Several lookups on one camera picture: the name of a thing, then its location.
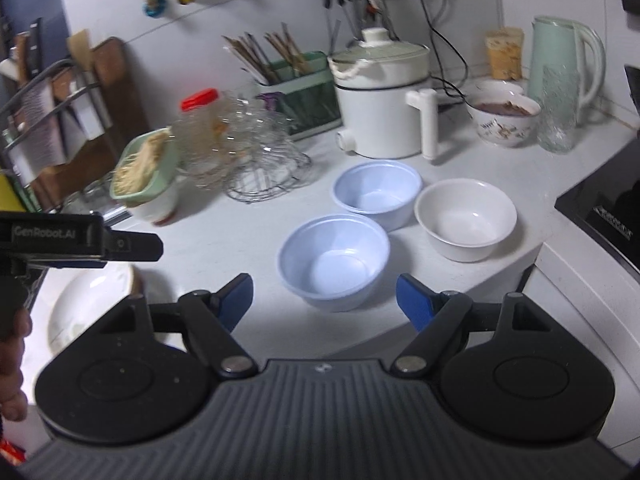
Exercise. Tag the black induction cooktop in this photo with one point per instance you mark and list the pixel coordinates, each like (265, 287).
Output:
(610, 200)

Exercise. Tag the light blue plastic bowl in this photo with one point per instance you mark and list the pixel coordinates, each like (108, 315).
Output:
(330, 260)
(375, 190)

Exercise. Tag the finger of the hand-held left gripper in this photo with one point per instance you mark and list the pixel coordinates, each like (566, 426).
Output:
(135, 247)

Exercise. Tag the dark wooden cutting board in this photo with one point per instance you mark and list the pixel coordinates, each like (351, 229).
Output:
(125, 105)

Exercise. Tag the person's left hand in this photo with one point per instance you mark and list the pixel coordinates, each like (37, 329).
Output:
(12, 370)

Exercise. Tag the plain white bowl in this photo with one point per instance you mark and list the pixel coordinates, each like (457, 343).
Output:
(465, 220)

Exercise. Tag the dark window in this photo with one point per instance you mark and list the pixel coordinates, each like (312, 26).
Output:
(50, 25)

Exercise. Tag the white electric cooking pot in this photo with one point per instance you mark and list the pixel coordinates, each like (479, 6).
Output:
(380, 120)

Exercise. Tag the wooden spatula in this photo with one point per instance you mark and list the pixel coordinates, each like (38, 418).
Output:
(80, 47)

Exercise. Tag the blue pipe collar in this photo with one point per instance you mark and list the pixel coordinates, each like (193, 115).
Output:
(155, 7)

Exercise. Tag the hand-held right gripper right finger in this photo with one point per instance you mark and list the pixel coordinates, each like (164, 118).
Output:
(412, 302)

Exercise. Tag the pale green kettle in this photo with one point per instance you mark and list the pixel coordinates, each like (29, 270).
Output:
(550, 45)

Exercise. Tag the green chopstick holder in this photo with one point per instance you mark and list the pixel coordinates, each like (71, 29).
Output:
(305, 105)

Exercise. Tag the glass jar with red lid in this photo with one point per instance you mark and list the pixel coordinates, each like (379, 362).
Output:
(200, 125)

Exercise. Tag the white plate grey floral print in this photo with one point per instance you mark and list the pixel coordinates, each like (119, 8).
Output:
(85, 310)

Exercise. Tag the tall textured glass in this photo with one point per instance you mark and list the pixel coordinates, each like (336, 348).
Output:
(557, 115)

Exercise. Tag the red packet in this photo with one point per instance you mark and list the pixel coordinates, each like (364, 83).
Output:
(7, 452)

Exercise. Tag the bundle of chopsticks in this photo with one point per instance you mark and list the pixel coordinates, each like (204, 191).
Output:
(250, 57)

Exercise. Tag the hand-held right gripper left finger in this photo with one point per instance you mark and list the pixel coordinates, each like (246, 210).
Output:
(235, 300)

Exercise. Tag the green bowl with noodles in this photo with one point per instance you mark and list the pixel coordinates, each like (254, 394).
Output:
(160, 175)

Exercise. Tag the yellow packet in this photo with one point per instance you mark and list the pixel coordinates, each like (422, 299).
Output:
(505, 55)

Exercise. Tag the cluster of glass cups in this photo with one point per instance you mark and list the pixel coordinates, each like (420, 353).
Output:
(240, 130)

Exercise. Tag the white bowl with red foot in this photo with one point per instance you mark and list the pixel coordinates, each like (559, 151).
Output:
(155, 210)

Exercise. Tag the small white bowl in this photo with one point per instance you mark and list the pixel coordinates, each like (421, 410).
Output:
(495, 85)

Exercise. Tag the floral bowl with brown food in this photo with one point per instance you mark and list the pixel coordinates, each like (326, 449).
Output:
(500, 130)

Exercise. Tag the bundle of pale noodles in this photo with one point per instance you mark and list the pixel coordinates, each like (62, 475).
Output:
(140, 160)

